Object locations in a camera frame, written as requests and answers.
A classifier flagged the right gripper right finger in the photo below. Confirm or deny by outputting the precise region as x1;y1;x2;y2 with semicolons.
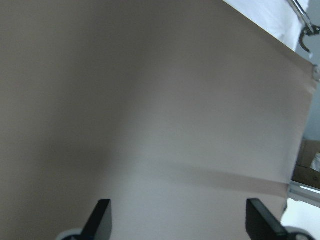
245;198;289;240

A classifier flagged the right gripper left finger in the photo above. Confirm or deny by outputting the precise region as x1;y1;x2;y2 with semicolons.
80;199;112;240

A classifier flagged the aluminium frame post far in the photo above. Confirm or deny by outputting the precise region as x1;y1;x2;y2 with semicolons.
287;181;320;208

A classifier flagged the green handled long stick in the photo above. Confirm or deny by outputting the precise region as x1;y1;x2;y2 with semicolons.
287;0;320;56

